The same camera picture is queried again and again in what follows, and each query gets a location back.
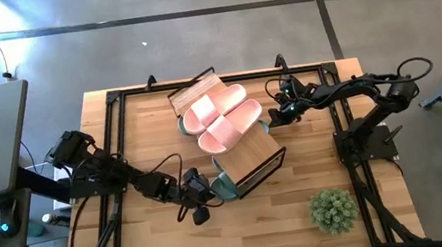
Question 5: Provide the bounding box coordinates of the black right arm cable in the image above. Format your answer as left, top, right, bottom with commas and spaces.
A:
394, 54, 437, 85

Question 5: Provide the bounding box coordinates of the white box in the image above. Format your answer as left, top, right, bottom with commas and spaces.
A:
45, 157, 87, 211

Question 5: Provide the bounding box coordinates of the wooden shelf black metal frame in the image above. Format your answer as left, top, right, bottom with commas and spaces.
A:
163, 57, 294, 208

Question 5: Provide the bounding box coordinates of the thick black camera cable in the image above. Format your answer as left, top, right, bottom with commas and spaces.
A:
138, 147, 229, 228

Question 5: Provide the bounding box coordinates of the black aluminium table frame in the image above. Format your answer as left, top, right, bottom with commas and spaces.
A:
39, 36, 428, 247

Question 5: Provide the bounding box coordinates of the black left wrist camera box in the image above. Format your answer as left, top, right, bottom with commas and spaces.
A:
191, 205, 213, 227

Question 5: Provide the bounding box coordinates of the white capped bottle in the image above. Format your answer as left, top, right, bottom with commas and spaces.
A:
40, 210, 73, 232

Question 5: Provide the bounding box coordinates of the teal round object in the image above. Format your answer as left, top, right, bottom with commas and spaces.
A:
24, 219, 48, 240

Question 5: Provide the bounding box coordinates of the black computer mouse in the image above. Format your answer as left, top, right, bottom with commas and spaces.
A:
0, 198, 24, 241

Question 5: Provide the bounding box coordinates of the pink slide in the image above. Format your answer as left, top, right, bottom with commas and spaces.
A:
178, 81, 254, 138
192, 96, 269, 158

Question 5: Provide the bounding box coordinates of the artificial green plant ball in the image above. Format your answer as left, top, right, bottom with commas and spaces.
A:
305, 184, 364, 240

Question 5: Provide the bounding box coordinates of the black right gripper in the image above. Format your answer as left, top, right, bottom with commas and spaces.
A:
262, 74, 318, 129

